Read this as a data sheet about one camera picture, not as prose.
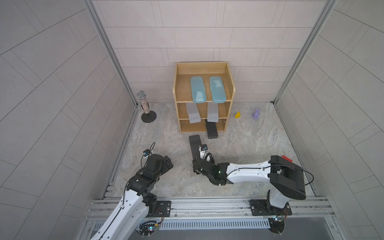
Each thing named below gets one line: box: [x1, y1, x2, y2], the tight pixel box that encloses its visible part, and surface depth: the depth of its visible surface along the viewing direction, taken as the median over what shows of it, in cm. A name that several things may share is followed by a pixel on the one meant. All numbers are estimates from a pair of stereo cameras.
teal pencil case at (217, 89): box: [209, 76, 227, 104], surface depth 83 cm
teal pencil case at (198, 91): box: [190, 76, 206, 104], surface depth 81 cm
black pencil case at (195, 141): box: [189, 134, 202, 161], surface depth 88 cm
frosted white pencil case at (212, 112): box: [207, 102, 219, 123], surface depth 90 cm
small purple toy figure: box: [252, 108, 261, 119], surface depth 107 cm
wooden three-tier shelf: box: [172, 61, 236, 133], surface depth 90 cm
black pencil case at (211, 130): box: [206, 119, 219, 139], surface depth 100 cm
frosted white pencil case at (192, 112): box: [185, 102, 202, 124], surface depth 90 cm
